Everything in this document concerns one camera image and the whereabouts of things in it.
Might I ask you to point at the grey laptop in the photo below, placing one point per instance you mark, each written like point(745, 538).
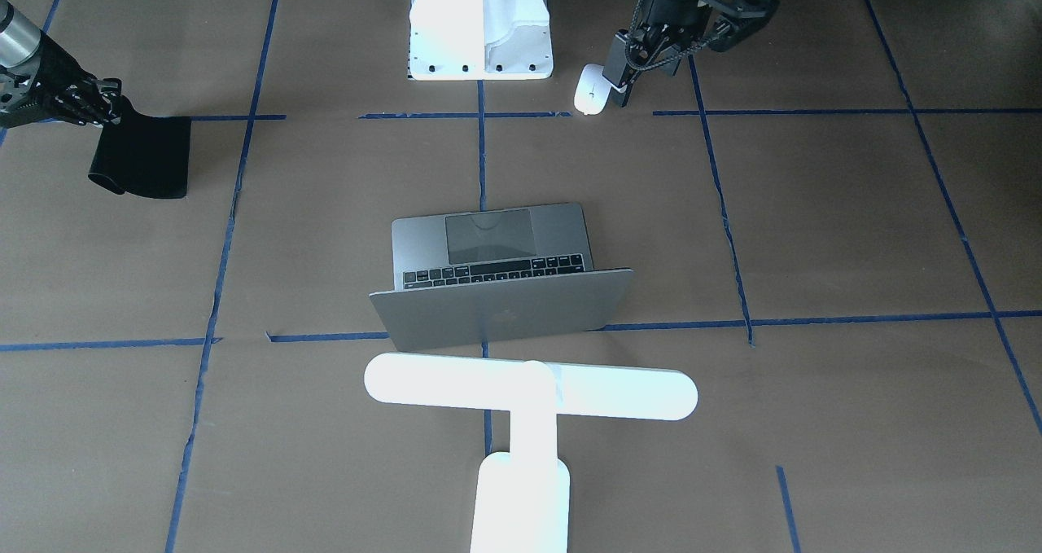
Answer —
point(478, 277)

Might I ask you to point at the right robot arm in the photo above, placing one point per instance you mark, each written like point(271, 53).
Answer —
point(20, 37)

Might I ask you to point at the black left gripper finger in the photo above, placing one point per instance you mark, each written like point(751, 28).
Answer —
point(616, 69)
point(625, 91)

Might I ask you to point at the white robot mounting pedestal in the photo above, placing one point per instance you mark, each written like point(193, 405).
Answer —
point(473, 40)

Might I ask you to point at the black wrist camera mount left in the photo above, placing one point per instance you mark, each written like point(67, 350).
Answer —
point(738, 20)

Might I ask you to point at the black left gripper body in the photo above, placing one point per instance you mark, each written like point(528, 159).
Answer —
point(678, 5)

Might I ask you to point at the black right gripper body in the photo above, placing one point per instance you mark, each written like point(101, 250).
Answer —
point(46, 70)

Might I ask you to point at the white desk lamp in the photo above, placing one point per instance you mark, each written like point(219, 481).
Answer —
point(522, 500)

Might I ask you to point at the black mouse pad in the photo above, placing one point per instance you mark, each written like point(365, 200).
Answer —
point(146, 156)

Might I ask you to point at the white computer mouse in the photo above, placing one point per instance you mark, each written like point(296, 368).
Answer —
point(593, 90)

